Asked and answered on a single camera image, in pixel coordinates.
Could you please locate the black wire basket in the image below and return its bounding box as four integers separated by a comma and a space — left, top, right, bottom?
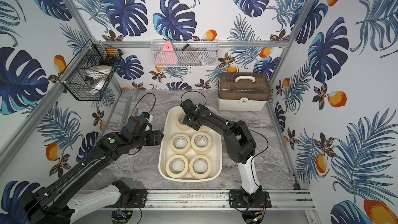
58, 40, 123, 101

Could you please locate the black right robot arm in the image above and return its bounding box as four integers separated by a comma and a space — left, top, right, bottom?
180, 99, 263, 208

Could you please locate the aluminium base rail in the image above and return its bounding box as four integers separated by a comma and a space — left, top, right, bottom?
67, 186, 315, 211

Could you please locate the white mesh wall basket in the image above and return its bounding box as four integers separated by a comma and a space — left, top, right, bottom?
150, 39, 219, 67

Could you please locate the white object in basket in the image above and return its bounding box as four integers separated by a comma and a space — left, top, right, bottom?
84, 65, 112, 94

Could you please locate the white plastic storage tray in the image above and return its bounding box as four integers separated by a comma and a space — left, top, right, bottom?
158, 106, 222, 183

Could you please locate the cream masking tape roll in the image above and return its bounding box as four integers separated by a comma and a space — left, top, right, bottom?
175, 112, 192, 132
165, 155, 189, 179
189, 155, 212, 179
170, 133, 191, 155
191, 132, 212, 155

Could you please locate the brown lidded storage box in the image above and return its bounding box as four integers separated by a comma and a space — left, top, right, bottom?
218, 72, 272, 112

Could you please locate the pink triangular object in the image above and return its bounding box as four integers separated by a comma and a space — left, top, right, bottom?
154, 41, 178, 66

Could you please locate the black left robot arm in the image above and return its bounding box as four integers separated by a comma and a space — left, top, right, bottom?
20, 116, 163, 224

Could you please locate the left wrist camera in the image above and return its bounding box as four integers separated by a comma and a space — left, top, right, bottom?
141, 112, 153, 123

